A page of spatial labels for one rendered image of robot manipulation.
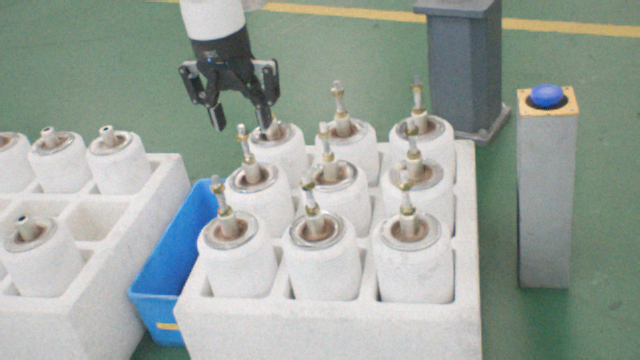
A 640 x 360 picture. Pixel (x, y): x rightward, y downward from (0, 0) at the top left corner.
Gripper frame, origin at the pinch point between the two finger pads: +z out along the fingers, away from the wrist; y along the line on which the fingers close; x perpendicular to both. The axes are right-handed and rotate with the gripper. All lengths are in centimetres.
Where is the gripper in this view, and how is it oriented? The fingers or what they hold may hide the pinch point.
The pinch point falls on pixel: (241, 121)
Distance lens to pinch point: 91.1
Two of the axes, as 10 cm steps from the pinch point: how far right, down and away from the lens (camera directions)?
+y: 9.3, 0.5, -3.7
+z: 1.8, 8.2, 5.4
